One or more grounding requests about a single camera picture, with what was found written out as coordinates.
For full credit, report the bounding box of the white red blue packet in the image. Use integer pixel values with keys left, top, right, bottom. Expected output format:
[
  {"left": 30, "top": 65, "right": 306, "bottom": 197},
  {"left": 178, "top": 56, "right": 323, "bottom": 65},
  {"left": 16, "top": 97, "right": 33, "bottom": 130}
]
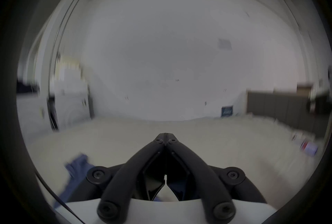
[{"left": 300, "top": 140, "right": 319, "bottom": 156}]

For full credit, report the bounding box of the thin black cable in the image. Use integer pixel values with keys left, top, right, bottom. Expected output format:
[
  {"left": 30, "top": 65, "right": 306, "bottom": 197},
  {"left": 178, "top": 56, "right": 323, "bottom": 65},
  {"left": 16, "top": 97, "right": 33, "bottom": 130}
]
[{"left": 35, "top": 171, "right": 86, "bottom": 224}]

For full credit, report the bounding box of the brown carton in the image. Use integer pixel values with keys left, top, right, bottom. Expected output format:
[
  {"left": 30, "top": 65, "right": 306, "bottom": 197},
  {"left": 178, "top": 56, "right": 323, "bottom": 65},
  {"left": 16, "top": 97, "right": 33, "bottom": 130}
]
[{"left": 296, "top": 84, "right": 313, "bottom": 97}]

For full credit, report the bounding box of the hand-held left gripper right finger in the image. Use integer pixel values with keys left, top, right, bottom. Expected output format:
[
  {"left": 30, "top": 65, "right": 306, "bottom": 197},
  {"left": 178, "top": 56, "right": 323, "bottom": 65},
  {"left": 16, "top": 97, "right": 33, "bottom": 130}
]
[{"left": 165, "top": 133, "right": 268, "bottom": 223}]

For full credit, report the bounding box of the white washing machine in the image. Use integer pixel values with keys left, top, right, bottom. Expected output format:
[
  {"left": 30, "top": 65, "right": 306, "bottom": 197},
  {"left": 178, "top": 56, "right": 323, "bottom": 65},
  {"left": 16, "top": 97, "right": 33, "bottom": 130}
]
[{"left": 53, "top": 82, "right": 93, "bottom": 130}]

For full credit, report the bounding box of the dark blue shirt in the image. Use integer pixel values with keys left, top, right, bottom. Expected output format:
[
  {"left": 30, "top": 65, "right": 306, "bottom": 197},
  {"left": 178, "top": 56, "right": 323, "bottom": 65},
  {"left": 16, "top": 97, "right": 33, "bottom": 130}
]
[{"left": 53, "top": 154, "right": 201, "bottom": 208}]

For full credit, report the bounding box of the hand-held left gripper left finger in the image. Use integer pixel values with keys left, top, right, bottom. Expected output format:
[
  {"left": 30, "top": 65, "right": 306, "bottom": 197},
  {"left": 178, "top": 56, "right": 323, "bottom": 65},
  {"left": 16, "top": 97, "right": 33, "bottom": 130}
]
[{"left": 68, "top": 133, "right": 166, "bottom": 223}]

